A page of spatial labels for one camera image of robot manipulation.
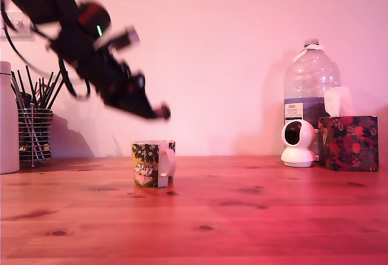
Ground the white tissue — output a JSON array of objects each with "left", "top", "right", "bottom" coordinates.
[{"left": 323, "top": 86, "right": 353, "bottom": 118}]

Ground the white wall switch plate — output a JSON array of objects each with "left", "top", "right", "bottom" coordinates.
[{"left": 0, "top": 12, "right": 35, "bottom": 41}]

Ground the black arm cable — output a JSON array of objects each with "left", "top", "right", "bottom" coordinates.
[
  {"left": 58, "top": 58, "right": 92, "bottom": 99},
  {"left": 0, "top": 0, "right": 49, "bottom": 76}
]

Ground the small white round camera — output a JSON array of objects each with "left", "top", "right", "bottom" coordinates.
[{"left": 280, "top": 119, "right": 317, "bottom": 169}]

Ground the large clear water bottle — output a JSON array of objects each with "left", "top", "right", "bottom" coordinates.
[{"left": 283, "top": 38, "right": 343, "bottom": 157}]

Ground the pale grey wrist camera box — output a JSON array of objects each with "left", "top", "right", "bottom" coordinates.
[{"left": 92, "top": 25, "right": 142, "bottom": 52}]

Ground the yellow cartoon print mug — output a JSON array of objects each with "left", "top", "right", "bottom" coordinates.
[{"left": 130, "top": 139, "right": 178, "bottom": 189}]

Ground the floral tissue box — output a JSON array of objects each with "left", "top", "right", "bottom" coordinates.
[{"left": 318, "top": 115, "right": 380, "bottom": 173}]

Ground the white insulated bottle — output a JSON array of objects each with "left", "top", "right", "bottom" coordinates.
[{"left": 0, "top": 61, "right": 21, "bottom": 175}]

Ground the wire utensil basket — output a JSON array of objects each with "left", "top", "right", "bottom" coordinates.
[{"left": 17, "top": 102, "right": 54, "bottom": 167}]

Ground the black straw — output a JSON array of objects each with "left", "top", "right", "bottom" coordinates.
[
  {"left": 44, "top": 72, "right": 61, "bottom": 107},
  {"left": 40, "top": 71, "right": 55, "bottom": 107},
  {"left": 16, "top": 70, "right": 27, "bottom": 96},
  {"left": 47, "top": 79, "right": 65, "bottom": 110},
  {"left": 25, "top": 65, "right": 38, "bottom": 107}
]

